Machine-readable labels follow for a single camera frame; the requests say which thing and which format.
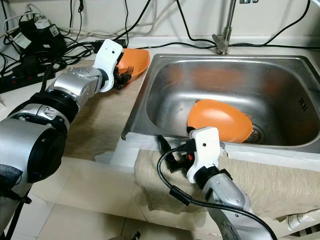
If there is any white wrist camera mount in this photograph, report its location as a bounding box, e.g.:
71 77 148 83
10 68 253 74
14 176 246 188
186 126 222 183
94 39 124 94

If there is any beige cloth towel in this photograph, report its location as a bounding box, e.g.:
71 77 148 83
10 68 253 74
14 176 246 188
134 150 320 221

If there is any black wall cable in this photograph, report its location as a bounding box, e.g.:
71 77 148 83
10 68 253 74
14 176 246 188
175 0 216 46

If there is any stainless steel sink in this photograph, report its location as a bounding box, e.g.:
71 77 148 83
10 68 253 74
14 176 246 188
122 54 320 153

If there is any steel faucet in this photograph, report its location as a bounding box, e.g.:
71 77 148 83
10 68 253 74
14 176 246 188
211 0 238 55

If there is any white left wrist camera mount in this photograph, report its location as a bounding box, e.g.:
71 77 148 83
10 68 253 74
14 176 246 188
94 39 124 94

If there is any beige counter mat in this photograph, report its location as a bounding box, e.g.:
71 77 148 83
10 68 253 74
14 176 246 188
65 62 146 161

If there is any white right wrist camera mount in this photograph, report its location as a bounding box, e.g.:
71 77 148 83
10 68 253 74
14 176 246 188
186 126 222 183

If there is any white corrugated hose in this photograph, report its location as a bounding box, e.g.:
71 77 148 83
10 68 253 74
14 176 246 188
286 209 320 232

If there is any orange plastic plate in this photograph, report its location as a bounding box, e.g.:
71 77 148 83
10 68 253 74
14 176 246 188
187 99 255 144

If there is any black charger device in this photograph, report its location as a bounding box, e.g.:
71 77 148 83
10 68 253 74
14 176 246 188
17 17 66 56

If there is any black power strip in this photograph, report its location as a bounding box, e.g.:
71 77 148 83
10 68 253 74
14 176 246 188
0 65 61 93

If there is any orange plastic bowl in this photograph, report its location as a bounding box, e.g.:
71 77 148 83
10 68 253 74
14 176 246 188
116 48 151 81

